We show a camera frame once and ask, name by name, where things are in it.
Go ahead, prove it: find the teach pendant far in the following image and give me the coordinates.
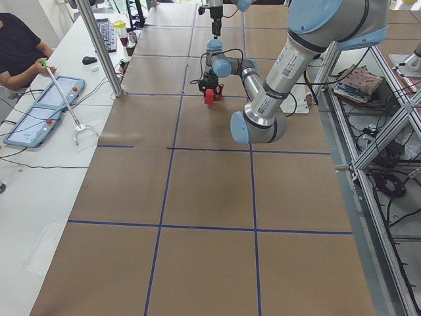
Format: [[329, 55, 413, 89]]
[[34, 74, 87, 112]]

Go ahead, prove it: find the seated person dark shirt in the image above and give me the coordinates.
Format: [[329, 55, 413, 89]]
[[1, 13, 57, 91]]

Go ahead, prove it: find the white camera pillar with base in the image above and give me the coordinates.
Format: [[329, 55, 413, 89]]
[[281, 85, 310, 114]]

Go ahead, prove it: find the teach pendant near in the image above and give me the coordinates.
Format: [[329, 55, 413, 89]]
[[3, 105, 62, 148]]

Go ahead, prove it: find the stack of books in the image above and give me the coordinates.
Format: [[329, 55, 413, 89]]
[[333, 64, 383, 104]]

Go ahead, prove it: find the teach pendant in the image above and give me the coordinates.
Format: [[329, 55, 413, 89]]
[[34, 74, 87, 112], [3, 105, 62, 148]]

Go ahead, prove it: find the red block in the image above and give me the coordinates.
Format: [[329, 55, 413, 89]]
[[213, 87, 222, 101]]

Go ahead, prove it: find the grabber stick tool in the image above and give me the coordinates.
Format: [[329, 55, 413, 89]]
[[39, 59, 99, 145]]

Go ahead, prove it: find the red block one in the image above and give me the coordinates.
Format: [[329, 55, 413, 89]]
[[204, 89, 214, 105]]

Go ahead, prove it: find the steel cup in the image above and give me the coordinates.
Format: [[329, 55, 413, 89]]
[[127, 32, 137, 48]]

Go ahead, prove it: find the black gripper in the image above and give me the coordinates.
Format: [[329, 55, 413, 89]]
[[197, 73, 224, 98], [210, 6, 222, 36]]

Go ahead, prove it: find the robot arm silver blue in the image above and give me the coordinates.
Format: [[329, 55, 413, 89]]
[[198, 0, 263, 39], [196, 0, 390, 144]]

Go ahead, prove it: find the aluminium frame post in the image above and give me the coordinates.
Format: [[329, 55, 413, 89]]
[[75, 0, 124, 97]]

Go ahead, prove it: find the green lid cup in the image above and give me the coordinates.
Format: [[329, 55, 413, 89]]
[[113, 20, 128, 40]]

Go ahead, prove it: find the black computer mouse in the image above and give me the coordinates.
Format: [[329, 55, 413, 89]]
[[82, 56, 97, 65]]

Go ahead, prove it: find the black keyboard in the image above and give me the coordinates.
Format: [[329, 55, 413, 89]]
[[95, 18, 117, 53]]

